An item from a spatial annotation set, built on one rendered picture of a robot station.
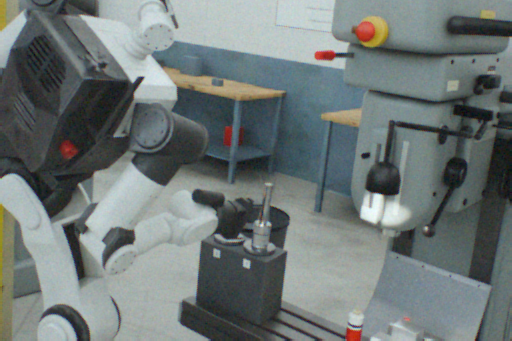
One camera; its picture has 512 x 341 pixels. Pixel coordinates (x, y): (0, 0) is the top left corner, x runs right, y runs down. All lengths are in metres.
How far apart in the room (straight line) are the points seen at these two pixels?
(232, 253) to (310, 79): 4.98
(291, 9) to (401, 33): 5.55
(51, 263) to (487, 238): 1.15
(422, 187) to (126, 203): 0.65
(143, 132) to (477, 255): 1.07
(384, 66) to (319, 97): 5.22
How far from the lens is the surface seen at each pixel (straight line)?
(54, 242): 1.57
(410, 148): 1.48
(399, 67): 1.44
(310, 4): 6.74
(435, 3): 1.32
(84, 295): 1.62
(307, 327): 1.89
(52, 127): 1.34
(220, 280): 1.89
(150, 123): 1.28
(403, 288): 2.05
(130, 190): 1.34
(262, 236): 1.82
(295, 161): 6.90
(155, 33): 1.38
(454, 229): 1.98
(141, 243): 1.48
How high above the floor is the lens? 1.81
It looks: 13 degrees down
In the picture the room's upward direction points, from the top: 6 degrees clockwise
